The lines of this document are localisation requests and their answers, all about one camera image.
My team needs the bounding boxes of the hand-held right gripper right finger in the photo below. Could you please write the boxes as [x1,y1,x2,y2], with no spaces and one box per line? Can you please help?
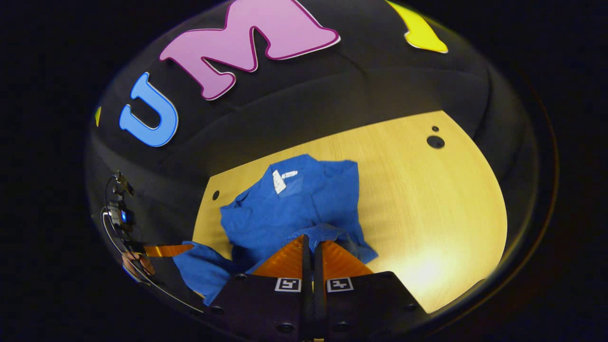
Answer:
[314,239,429,342]

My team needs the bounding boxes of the white cable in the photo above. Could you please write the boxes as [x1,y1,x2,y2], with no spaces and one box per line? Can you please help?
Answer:
[100,209,206,314]

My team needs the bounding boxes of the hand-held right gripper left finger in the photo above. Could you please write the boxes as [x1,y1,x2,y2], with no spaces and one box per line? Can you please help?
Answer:
[203,235,314,342]

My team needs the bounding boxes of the blue button-up shirt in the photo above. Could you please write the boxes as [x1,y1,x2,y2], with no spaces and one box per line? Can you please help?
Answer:
[172,153,379,305]

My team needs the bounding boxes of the black backdrop cloth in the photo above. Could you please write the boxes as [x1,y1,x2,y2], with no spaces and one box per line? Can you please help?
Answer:
[85,0,540,271]

